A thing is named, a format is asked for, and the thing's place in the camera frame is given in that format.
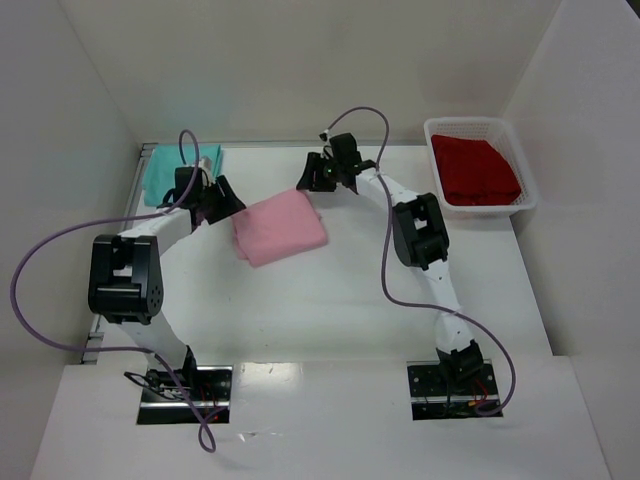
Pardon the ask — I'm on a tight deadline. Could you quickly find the pink t shirt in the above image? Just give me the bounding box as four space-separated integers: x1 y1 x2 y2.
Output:
231 189 328 268

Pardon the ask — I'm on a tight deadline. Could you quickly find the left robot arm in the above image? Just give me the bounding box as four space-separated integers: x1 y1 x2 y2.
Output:
88 175 246 389

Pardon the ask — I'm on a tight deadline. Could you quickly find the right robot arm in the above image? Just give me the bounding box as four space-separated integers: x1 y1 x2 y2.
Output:
296 131 483 392

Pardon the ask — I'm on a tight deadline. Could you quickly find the teal folded t shirt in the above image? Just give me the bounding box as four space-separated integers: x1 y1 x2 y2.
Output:
142 144 223 207

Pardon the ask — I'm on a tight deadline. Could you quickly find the red t shirt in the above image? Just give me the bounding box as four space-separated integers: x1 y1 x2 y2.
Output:
431 135 522 206

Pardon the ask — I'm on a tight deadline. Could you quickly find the white plastic basket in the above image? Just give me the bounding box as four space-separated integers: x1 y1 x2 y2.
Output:
424 117 538 218

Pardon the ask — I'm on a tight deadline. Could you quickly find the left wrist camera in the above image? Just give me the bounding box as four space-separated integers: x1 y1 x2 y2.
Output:
199 156 214 178

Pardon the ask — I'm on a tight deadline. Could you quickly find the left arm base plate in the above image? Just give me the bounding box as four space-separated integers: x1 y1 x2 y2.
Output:
124 365 233 425

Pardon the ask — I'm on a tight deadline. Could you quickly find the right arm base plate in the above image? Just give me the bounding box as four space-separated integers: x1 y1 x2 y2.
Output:
407 361 501 421

